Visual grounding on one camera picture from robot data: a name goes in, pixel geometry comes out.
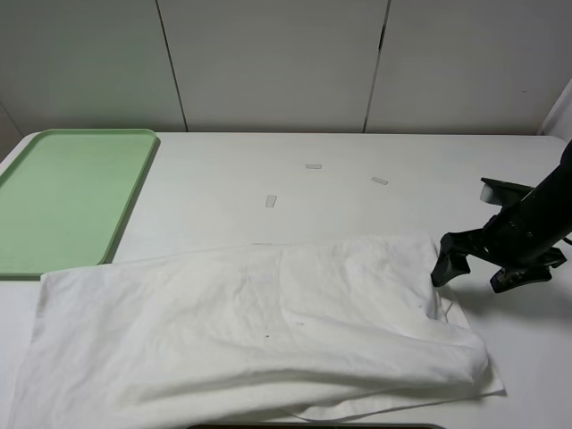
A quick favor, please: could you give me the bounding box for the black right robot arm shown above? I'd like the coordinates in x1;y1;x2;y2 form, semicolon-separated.
431;145;571;293

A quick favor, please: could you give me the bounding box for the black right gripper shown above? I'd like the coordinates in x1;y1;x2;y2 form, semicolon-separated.
431;189;564;294

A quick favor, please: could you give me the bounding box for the white short sleeve shirt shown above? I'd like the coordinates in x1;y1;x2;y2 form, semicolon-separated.
9;236;502;428

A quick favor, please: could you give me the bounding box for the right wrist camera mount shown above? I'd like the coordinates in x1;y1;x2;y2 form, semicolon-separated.
480;178;534;207

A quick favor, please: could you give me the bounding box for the green plastic tray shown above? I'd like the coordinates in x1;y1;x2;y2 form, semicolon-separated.
1;129;159;280

